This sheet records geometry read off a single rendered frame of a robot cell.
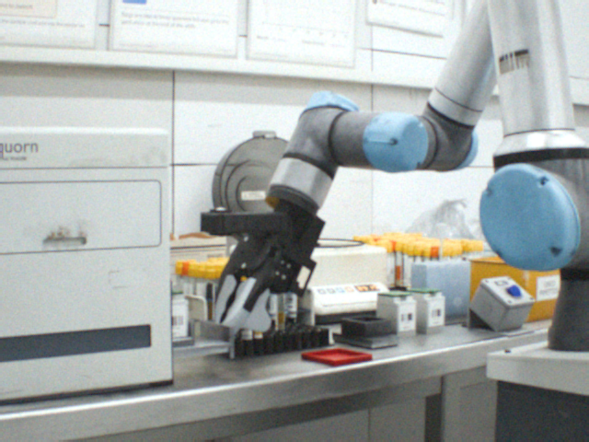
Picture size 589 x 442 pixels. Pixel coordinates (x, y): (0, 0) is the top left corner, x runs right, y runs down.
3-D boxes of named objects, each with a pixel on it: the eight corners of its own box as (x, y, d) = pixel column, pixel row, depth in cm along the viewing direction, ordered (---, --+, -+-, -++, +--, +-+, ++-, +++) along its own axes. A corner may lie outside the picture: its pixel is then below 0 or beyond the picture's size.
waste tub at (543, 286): (525, 324, 163) (526, 263, 162) (466, 316, 173) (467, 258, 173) (571, 315, 171) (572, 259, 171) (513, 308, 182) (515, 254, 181)
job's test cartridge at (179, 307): (160, 349, 119) (159, 296, 119) (141, 343, 123) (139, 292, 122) (189, 345, 121) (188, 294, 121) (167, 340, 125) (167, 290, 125)
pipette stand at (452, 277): (432, 327, 161) (433, 265, 161) (403, 322, 167) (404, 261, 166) (475, 321, 167) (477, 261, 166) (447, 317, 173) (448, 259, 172)
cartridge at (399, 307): (397, 340, 150) (398, 295, 149) (375, 336, 153) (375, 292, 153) (415, 337, 152) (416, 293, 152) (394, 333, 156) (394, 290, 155)
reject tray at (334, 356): (334, 366, 130) (334, 360, 130) (300, 358, 135) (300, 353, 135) (373, 360, 134) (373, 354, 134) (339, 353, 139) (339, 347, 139)
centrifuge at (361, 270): (297, 328, 161) (297, 250, 161) (215, 306, 187) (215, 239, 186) (417, 316, 173) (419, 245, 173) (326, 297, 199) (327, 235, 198)
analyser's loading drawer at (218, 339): (88, 376, 111) (86, 331, 111) (63, 366, 117) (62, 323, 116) (234, 358, 124) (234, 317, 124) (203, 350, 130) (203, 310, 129)
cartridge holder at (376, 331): (372, 349, 142) (372, 324, 142) (331, 341, 149) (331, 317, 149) (399, 345, 145) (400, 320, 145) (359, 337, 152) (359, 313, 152)
